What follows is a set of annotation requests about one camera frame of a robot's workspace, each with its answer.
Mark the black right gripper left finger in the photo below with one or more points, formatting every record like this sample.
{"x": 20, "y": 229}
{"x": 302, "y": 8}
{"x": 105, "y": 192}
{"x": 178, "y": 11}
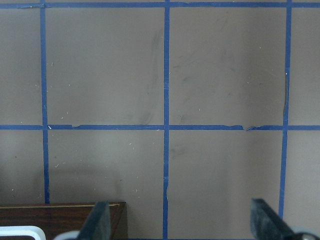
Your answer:
{"x": 98, "y": 223}

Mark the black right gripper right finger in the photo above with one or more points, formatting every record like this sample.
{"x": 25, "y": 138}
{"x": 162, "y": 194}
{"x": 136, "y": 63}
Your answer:
{"x": 265, "y": 223}

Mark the wooden drawer with white handle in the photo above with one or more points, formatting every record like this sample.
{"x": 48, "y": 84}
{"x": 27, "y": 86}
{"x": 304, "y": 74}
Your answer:
{"x": 55, "y": 219}

